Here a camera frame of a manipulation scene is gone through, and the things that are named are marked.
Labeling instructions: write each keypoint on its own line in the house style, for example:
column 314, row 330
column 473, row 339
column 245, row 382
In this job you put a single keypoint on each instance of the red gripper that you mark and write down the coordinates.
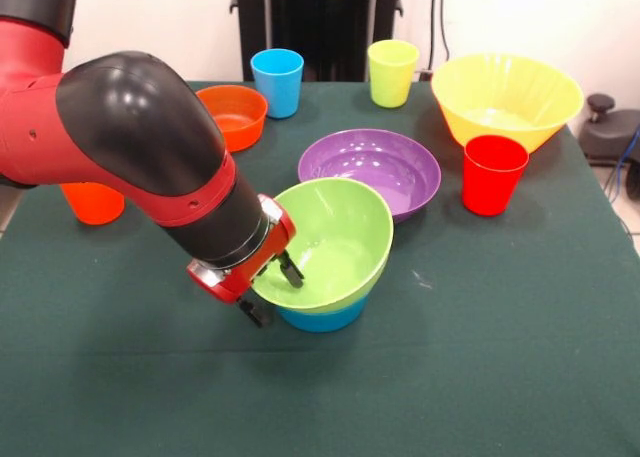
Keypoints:
column 250, row 272

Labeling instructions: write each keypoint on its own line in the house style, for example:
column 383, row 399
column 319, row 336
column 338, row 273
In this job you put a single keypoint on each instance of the blue bowl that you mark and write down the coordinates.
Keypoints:
column 320, row 319

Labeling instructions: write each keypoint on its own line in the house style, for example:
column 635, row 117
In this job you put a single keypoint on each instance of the green bowl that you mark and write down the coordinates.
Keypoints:
column 340, row 242

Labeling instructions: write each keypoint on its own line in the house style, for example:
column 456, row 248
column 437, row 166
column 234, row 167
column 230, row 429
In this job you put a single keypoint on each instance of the purple bowl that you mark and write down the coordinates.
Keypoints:
column 390, row 162

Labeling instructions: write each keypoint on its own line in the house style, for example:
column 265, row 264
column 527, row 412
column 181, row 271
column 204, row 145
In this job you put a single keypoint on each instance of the orange cup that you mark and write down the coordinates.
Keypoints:
column 95, row 204

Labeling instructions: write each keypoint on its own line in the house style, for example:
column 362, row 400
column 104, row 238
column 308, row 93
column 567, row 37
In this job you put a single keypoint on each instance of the lime green cup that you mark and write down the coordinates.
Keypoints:
column 392, row 77

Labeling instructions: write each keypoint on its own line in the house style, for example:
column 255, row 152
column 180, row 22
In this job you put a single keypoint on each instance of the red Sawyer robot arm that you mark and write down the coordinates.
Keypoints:
column 125, row 137

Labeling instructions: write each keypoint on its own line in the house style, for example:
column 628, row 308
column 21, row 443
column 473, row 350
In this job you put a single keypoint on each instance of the dark green tablecloth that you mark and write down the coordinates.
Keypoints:
column 320, row 392

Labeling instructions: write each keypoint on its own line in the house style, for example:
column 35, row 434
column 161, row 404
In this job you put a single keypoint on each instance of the orange bowl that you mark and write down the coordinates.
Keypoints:
column 240, row 117

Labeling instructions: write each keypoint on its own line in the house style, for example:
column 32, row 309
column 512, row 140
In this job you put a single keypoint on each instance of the blue cup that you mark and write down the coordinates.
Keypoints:
column 277, row 82

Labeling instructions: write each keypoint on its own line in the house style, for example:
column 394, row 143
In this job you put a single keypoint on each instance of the red cup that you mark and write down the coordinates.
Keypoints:
column 492, row 177

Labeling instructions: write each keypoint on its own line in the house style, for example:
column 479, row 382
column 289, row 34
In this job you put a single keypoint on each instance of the large yellow bowl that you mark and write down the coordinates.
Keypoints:
column 505, row 97

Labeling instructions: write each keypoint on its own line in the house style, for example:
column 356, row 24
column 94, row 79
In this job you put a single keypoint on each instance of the black chair base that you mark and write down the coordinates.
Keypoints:
column 605, row 132

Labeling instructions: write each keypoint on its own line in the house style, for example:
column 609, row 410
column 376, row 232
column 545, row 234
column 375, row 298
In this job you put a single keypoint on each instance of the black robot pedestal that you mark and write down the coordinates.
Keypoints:
column 325, row 17

